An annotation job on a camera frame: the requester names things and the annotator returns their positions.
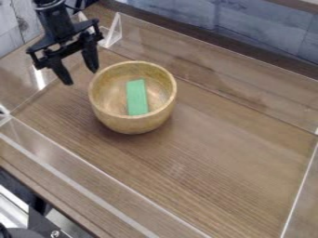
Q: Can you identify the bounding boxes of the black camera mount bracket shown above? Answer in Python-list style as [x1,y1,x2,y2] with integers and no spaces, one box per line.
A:
[27,206,73,238]

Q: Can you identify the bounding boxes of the green rectangular block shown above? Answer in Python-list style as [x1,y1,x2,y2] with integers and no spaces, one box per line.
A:
[126,79,150,115]

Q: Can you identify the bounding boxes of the black cable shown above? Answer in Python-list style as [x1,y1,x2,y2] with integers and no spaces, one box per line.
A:
[0,222,12,238]

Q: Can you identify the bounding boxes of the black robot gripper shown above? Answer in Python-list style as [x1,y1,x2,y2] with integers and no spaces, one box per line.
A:
[27,0,103,86]

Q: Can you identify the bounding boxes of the clear acrylic corner bracket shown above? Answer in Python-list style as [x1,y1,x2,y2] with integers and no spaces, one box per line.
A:
[77,11,123,49]

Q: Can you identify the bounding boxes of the round wooden bowl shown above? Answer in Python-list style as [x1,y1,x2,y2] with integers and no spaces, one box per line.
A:
[88,60,178,134]

